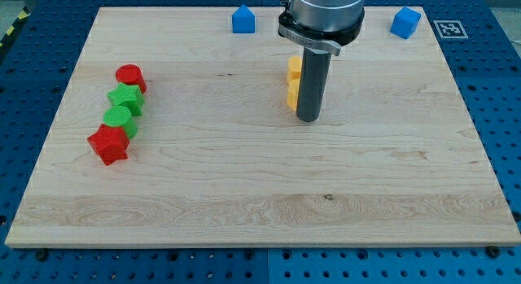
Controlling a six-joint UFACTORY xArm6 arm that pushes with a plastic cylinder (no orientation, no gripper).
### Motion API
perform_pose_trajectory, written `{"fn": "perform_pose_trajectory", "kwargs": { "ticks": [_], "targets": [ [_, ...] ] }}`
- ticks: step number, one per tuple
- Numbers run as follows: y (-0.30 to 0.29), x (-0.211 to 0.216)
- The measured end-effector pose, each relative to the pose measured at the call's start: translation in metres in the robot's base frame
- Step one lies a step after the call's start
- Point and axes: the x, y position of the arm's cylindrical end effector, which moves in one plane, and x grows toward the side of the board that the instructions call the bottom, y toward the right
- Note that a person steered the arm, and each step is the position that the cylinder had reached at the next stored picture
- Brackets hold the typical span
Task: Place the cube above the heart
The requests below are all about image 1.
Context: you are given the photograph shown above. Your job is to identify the black silver tool flange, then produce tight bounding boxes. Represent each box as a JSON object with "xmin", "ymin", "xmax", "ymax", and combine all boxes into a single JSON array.
[{"xmin": 278, "ymin": 9, "xmax": 365, "ymax": 56}]

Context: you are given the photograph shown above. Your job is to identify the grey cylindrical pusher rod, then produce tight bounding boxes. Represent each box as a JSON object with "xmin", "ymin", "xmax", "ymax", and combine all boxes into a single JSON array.
[{"xmin": 296, "ymin": 48, "xmax": 331, "ymax": 122}]

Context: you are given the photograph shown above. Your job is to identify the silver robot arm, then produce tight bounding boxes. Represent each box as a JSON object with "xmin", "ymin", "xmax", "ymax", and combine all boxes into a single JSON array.
[{"xmin": 278, "ymin": 0, "xmax": 365, "ymax": 122}]

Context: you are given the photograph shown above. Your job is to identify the yellow heart block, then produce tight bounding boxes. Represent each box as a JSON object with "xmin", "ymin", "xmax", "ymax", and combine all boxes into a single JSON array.
[{"xmin": 287, "ymin": 55, "xmax": 302, "ymax": 111}]

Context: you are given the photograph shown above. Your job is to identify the blue cube block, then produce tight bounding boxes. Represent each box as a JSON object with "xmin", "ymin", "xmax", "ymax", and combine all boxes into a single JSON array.
[{"xmin": 390, "ymin": 7, "xmax": 422, "ymax": 39}]

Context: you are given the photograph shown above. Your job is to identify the blue pentagon house block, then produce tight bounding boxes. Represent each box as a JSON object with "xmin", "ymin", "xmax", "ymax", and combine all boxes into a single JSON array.
[{"xmin": 231, "ymin": 5, "xmax": 256, "ymax": 33}]

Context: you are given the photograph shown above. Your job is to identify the white fiducial marker tag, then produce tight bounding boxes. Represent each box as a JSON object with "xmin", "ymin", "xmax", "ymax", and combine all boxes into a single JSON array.
[{"xmin": 433, "ymin": 20, "xmax": 468, "ymax": 39}]

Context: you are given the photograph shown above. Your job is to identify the wooden board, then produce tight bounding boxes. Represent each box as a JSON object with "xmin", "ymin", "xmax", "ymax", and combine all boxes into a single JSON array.
[{"xmin": 6, "ymin": 7, "xmax": 520, "ymax": 249}]

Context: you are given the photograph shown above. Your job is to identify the red cylinder block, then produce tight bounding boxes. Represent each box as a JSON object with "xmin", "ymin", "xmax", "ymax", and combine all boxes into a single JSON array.
[{"xmin": 115, "ymin": 64, "xmax": 147, "ymax": 94}]

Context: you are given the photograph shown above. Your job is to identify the green star block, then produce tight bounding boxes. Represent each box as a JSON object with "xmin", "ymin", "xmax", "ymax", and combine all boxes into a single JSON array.
[{"xmin": 107, "ymin": 82, "xmax": 145, "ymax": 116}]

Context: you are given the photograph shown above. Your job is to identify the green cylinder block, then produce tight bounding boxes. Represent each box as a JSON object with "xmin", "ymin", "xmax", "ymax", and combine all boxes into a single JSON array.
[{"xmin": 103, "ymin": 106, "xmax": 138, "ymax": 139}]

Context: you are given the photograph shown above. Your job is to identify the red star block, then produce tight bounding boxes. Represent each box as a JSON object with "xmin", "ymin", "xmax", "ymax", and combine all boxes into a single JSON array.
[{"xmin": 87, "ymin": 124, "xmax": 129, "ymax": 166}]

